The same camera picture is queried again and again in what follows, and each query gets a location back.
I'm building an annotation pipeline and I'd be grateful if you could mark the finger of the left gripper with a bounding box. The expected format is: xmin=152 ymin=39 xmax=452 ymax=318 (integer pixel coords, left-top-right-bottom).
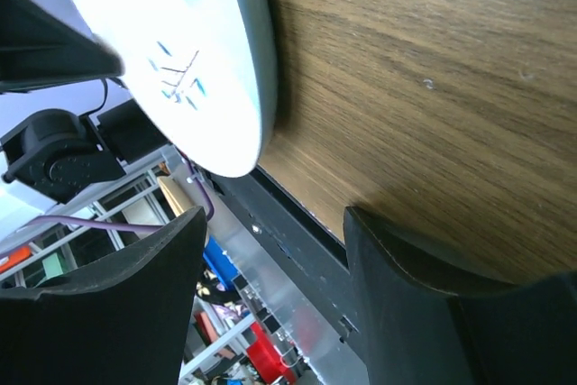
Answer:
xmin=1 ymin=0 xmax=123 ymax=93

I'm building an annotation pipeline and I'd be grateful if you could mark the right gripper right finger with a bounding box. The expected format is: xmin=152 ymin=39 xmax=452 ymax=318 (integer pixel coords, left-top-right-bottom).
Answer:
xmin=343 ymin=206 xmax=576 ymax=384

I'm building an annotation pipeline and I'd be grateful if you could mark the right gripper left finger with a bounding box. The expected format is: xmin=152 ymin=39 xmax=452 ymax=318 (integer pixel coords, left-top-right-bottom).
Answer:
xmin=1 ymin=206 xmax=207 ymax=384

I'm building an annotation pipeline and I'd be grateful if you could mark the cream and blue plate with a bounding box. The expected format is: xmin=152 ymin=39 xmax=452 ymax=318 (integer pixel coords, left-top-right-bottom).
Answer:
xmin=42 ymin=0 xmax=279 ymax=179

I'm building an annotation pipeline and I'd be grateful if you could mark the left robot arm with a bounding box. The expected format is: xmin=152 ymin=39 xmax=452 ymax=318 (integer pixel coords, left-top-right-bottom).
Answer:
xmin=1 ymin=0 xmax=169 ymax=204

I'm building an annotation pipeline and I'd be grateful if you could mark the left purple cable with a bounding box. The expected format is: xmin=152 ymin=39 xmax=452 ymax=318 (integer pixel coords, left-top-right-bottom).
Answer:
xmin=0 ymin=150 xmax=216 ymax=260

